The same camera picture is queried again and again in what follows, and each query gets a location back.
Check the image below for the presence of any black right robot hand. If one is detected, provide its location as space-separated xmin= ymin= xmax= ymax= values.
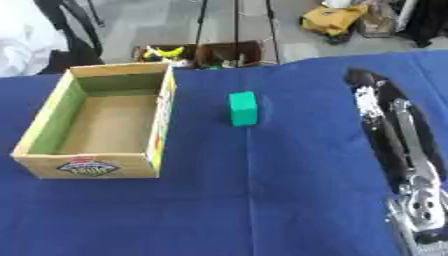
xmin=343 ymin=68 xmax=448 ymax=195

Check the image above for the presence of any brown box of toys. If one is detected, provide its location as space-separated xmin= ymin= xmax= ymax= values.
xmin=131 ymin=40 xmax=265 ymax=70

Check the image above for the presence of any tan cardboard box green inside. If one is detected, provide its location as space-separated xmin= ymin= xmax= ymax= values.
xmin=10 ymin=61 xmax=179 ymax=180

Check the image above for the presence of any yellow bag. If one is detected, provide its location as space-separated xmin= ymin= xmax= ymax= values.
xmin=299 ymin=4 xmax=371 ymax=37

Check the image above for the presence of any green rectangular block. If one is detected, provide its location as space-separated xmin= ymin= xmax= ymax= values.
xmin=227 ymin=90 xmax=261 ymax=128

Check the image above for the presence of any black tripod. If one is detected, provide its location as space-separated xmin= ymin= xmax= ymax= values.
xmin=192 ymin=0 xmax=282 ymax=66

